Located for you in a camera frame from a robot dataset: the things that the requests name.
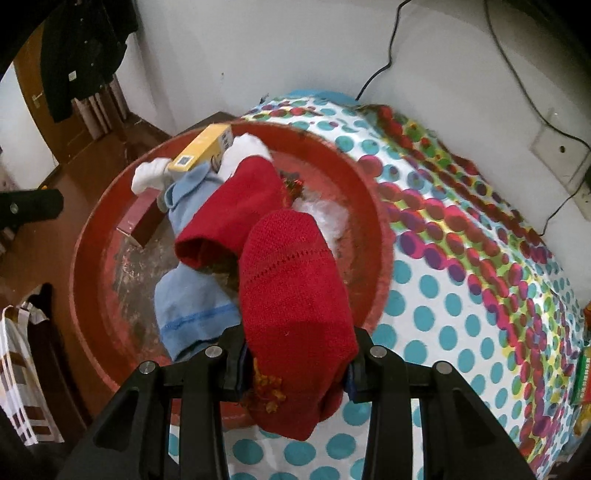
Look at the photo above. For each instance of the red round tray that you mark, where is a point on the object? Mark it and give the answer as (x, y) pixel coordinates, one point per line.
(120, 277)

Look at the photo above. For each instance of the light blue sock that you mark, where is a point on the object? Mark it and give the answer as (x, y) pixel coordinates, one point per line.
(198, 304)
(194, 194)

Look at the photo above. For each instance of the brown wooden door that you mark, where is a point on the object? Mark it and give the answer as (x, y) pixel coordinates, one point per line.
(32, 92)

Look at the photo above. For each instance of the maroon box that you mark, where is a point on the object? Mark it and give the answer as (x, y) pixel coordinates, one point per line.
(138, 217)

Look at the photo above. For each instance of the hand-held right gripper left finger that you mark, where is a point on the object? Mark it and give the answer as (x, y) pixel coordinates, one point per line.
(231, 369)

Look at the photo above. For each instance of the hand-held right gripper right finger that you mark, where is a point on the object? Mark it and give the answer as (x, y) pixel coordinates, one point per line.
(362, 378)

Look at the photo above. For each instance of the red and green box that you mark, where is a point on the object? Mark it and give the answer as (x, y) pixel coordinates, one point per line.
(584, 374)

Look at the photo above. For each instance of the polka dot tablecloth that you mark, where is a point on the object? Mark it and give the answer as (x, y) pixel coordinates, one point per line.
(438, 323)

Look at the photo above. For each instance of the beige wall socket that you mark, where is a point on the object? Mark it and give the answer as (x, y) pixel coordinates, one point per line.
(563, 152)

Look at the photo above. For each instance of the red embroidered sock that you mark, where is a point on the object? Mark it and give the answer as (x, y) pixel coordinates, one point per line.
(295, 300)
(240, 207)

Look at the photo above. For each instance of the brown ribbed panel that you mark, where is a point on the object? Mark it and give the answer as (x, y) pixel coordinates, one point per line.
(99, 110)

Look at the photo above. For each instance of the clear plastic wrapper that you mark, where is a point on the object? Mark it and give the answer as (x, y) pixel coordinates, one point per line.
(323, 214)

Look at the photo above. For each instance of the white patterned bag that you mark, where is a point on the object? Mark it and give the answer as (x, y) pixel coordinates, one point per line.
(23, 369)

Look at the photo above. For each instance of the black hanging coat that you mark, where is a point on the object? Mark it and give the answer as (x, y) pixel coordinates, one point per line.
(78, 55)

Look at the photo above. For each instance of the white sock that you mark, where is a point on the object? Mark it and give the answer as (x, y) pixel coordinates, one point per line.
(247, 147)
(147, 175)

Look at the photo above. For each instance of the yellow cardboard box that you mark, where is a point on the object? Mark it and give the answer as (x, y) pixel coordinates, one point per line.
(198, 147)

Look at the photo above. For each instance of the red candy wrapper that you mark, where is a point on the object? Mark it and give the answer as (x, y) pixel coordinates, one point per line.
(293, 187)

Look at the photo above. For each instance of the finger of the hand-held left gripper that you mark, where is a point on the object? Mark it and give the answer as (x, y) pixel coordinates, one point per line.
(27, 207)

